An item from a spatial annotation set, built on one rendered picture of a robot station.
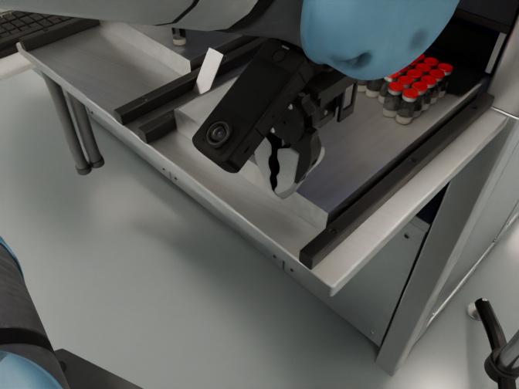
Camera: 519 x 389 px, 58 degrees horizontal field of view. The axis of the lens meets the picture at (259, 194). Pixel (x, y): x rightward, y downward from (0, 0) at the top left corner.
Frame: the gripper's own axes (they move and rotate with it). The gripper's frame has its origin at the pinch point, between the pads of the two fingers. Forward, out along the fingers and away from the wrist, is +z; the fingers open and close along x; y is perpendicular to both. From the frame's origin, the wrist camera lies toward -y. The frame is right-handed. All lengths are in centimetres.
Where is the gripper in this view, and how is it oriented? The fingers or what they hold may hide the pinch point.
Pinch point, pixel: (276, 191)
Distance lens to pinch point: 51.2
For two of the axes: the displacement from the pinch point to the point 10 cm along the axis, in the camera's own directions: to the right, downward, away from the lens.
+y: 7.0, -5.1, 4.9
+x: -7.1, -5.1, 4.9
